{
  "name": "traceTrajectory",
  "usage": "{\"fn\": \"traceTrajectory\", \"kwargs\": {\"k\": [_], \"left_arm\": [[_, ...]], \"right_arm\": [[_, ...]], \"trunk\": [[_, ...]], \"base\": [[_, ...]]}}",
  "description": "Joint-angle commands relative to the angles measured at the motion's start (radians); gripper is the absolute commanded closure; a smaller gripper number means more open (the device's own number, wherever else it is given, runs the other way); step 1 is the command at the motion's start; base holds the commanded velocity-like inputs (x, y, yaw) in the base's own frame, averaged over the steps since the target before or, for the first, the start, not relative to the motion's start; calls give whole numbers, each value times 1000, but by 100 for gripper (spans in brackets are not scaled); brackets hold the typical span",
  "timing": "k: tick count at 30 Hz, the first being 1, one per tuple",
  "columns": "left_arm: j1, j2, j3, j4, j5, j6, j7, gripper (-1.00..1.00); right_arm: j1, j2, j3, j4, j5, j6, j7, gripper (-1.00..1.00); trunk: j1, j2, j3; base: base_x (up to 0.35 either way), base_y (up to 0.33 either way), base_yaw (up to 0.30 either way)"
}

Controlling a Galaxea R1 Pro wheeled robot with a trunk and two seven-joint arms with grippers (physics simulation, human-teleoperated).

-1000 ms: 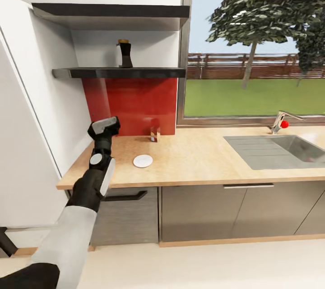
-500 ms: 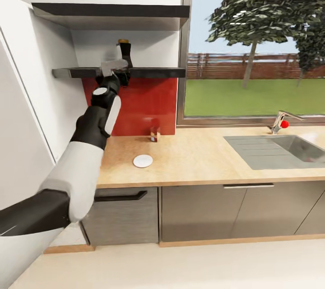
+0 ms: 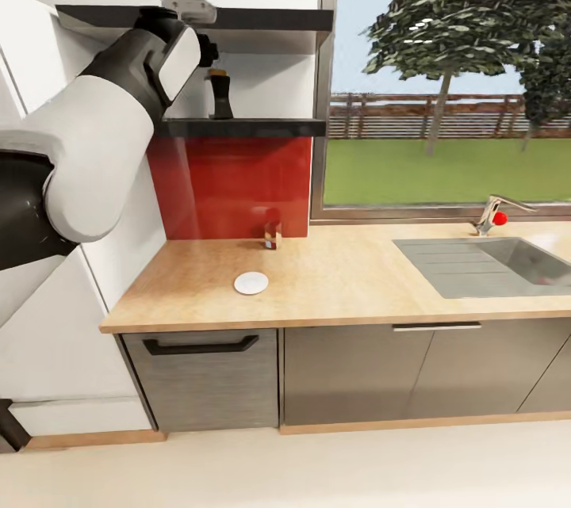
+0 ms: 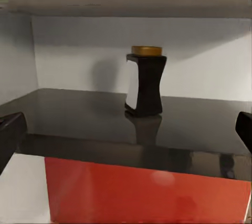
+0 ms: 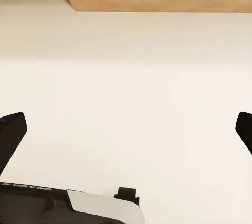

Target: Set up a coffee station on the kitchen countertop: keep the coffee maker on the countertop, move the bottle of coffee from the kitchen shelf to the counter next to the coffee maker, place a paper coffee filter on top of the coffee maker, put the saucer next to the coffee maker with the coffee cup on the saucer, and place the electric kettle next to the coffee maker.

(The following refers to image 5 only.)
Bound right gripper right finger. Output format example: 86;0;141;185
235;111;252;154

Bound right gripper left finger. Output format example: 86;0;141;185
0;111;27;174

